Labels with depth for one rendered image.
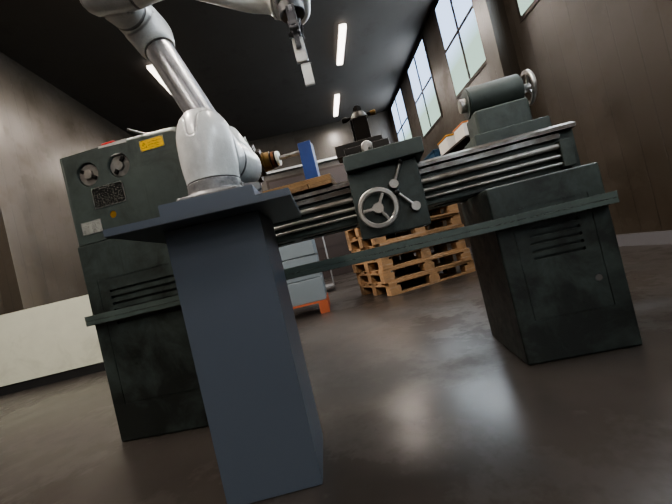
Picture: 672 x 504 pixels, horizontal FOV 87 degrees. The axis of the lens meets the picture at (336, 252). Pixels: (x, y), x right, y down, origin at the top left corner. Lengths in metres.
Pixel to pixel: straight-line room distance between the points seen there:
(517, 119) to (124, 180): 1.66
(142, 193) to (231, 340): 0.92
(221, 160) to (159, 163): 0.65
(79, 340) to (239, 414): 3.45
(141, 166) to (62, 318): 2.91
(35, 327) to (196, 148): 3.72
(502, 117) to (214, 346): 1.40
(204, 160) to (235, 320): 0.44
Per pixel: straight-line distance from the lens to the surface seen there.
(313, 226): 1.50
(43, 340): 4.57
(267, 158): 1.72
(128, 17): 1.53
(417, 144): 1.39
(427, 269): 4.18
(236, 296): 0.96
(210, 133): 1.09
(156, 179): 1.68
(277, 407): 1.01
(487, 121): 1.70
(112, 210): 1.79
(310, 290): 3.85
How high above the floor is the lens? 0.57
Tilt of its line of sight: 1 degrees up
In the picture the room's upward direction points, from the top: 13 degrees counter-clockwise
